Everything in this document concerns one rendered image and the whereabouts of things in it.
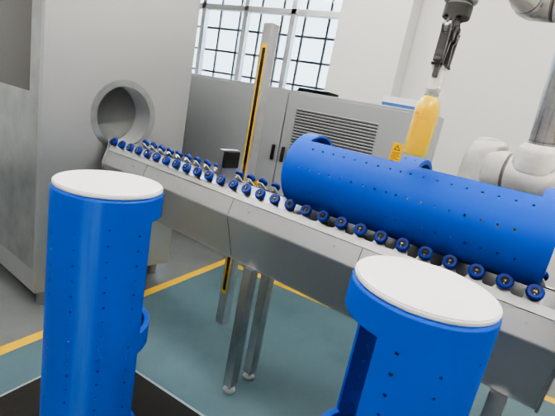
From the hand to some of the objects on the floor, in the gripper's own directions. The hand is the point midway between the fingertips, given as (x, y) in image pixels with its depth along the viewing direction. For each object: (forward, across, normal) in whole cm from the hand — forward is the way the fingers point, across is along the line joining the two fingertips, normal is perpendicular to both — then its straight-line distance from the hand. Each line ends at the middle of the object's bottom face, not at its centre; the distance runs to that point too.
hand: (436, 79), depth 116 cm
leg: (+146, -6, +45) cm, 153 cm away
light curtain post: (+150, -51, -96) cm, 184 cm away
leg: (+149, -9, -53) cm, 158 cm away
